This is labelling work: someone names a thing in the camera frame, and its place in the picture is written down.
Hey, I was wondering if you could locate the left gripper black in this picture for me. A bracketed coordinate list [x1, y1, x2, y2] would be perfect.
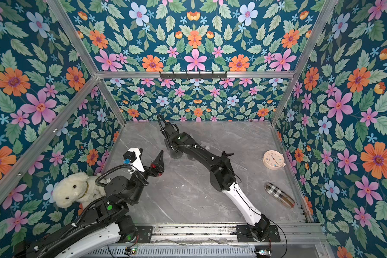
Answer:
[126, 151, 162, 204]

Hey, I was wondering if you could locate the metal base rail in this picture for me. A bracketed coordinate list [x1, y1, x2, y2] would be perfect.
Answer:
[134, 221, 334, 258]

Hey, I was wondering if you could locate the striped oblong case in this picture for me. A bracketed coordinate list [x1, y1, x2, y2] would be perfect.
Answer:
[265, 182, 295, 209]

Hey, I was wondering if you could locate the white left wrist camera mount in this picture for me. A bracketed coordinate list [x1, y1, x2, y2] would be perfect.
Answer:
[123, 147, 145, 172]

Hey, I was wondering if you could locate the cream round wall clock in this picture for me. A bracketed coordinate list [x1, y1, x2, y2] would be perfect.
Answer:
[262, 150, 286, 170]

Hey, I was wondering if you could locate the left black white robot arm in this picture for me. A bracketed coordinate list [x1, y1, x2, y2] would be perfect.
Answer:
[14, 148, 164, 258]

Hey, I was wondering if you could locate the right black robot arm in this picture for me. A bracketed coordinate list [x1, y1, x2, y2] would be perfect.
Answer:
[160, 125, 270, 241]

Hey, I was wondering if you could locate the small red object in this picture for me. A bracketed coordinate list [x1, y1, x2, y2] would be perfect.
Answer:
[150, 164, 161, 177]

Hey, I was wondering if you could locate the cream plush teddy bear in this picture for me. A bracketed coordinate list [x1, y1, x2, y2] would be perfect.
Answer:
[53, 173, 106, 209]

